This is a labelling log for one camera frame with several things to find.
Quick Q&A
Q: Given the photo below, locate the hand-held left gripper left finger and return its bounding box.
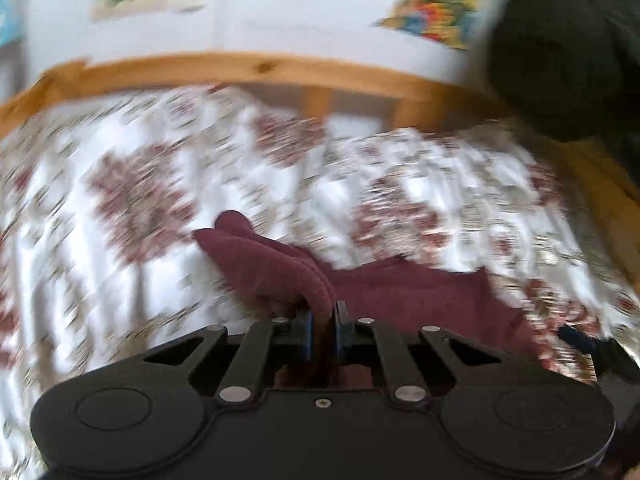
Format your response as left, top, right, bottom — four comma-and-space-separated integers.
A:
142, 310, 317, 407

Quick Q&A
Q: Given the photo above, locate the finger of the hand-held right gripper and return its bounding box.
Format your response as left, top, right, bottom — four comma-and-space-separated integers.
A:
557, 324, 601, 357

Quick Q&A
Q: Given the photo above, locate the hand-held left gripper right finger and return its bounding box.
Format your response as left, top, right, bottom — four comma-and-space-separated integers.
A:
334, 300, 507, 407

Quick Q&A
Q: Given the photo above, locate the maroon sweater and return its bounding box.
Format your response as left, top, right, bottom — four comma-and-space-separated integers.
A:
192, 210, 547, 392

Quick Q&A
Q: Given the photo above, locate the floral satin bedspread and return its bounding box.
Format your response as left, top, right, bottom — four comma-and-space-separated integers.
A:
0, 82, 640, 480

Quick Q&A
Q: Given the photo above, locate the black cloth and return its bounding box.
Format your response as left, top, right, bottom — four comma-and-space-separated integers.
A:
481, 0, 640, 145

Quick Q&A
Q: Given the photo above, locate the wooden bed frame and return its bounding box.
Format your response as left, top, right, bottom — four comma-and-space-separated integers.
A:
0, 51, 640, 221

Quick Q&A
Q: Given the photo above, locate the colourful landscape wall poster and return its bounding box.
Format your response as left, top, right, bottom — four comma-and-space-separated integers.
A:
371, 0, 493, 51

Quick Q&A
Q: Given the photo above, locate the curled cartoon wall poster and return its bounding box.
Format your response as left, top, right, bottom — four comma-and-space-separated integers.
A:
0, 0, 31, 47

